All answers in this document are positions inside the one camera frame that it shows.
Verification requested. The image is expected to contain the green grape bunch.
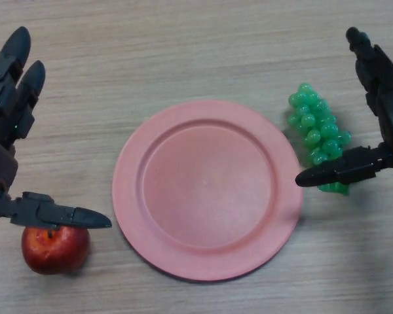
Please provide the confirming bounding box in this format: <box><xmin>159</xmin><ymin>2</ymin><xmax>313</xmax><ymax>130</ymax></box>
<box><xmin>287</xmin><ymin>82</ymin><xmax>353</xmax><ymax>196</ymax></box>

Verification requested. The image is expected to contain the pink round plate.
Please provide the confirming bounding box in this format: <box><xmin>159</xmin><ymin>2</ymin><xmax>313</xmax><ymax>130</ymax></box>
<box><xmin>111</xmin><ymin>100</ymin><xmax>305</xmax><ymax>283</ymax></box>

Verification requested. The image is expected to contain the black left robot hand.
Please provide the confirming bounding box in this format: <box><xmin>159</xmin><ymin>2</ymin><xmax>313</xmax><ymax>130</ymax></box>
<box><xmin>0</xmin><ymin>26</ymin><xmax>113</xmax><ymax>235</ymax></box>

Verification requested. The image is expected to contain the red apple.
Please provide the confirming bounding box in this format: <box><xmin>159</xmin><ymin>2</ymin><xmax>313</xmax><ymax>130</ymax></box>
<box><xmin>21</xmin><ymin>225</ymin><xmax>91</xmax><ymax>275</ymax></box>

